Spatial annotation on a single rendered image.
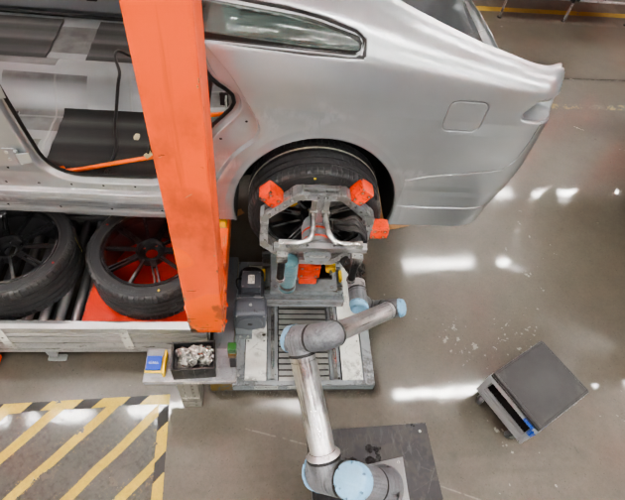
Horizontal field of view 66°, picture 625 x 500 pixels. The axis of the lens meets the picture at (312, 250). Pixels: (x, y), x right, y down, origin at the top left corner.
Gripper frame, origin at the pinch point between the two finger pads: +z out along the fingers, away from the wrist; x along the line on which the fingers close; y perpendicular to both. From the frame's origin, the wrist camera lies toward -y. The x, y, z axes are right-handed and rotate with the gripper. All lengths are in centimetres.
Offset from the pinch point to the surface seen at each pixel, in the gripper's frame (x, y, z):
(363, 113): 53, -63, 8
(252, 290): -53, -20, -13
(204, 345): -59, -44, -51
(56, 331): -125, -86, -36
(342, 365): -39, 40, -43
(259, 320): -53, -14, -29
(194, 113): 37, -131, -44
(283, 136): 20, -76, 8
